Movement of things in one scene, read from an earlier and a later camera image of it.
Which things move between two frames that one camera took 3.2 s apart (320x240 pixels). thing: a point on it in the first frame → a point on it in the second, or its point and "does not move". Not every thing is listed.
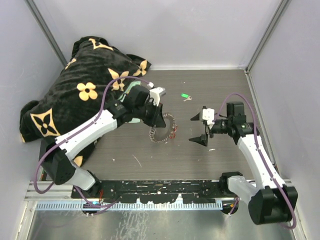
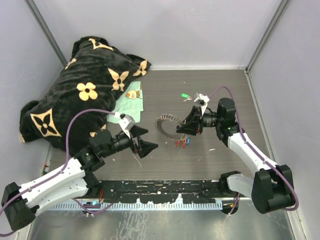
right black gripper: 202,139 → 193,120
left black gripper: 157,120 → 145,147
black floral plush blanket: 97,70 does not move
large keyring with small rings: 172,134 → 167,116
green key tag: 184,95 does not move
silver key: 189,98 does not move
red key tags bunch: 172,134 → 178,143
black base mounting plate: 153,191 does not move
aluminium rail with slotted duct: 43,195 does not move
